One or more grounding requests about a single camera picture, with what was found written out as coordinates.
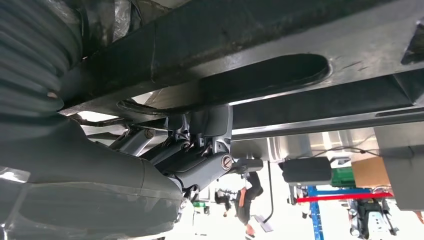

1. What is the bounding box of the stainless steel workbench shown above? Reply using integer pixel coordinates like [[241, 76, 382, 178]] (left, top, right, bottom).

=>
[[231, 127, 379, 164]]

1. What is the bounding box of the person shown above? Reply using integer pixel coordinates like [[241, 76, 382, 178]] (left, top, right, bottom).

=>
[[234, 172, 265, 239]]

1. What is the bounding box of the black carrying case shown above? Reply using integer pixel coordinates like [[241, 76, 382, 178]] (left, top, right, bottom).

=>
[[279, 156, 333, 186]]

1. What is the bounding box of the green crate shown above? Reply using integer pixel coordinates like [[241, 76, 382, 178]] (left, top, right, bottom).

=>
[[330, 166, 357, 189]]

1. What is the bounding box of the red bar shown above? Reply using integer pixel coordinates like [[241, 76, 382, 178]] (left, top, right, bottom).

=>
[[295, 192, 394, 204]]

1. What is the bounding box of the cardboard box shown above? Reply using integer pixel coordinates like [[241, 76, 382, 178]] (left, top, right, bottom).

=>
[[351, 156, 392, 189]]

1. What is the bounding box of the blue rack post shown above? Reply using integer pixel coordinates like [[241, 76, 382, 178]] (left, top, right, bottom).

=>
[[306, 185, 372, 240]]

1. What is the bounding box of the black laptop cable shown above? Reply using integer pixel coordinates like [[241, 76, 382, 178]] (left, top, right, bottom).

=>
[[311, 145, 382, 159]]

